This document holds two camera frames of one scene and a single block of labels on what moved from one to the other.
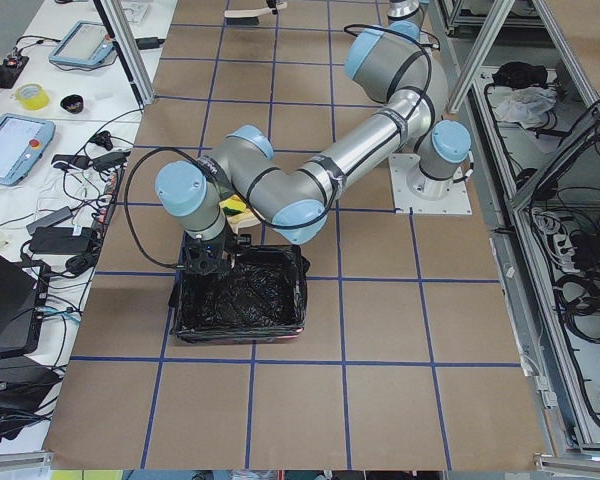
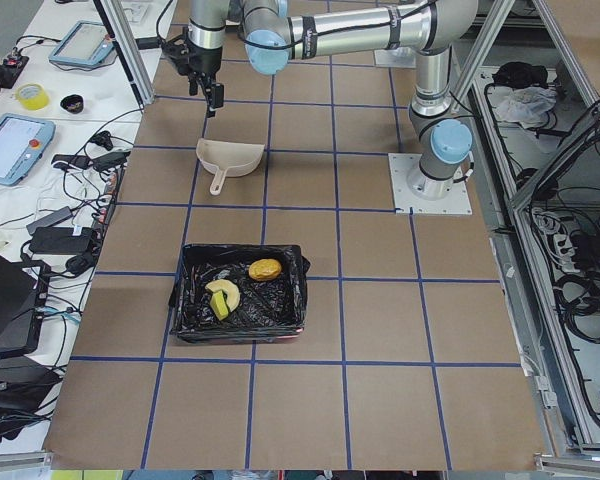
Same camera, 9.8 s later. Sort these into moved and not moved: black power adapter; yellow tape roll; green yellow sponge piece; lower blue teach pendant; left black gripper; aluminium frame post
Moved: left black gripper; green yellow sponge piece
Not moved: black power adapter; yellow tape roll; aluminium frame post; lower blue teach pendant
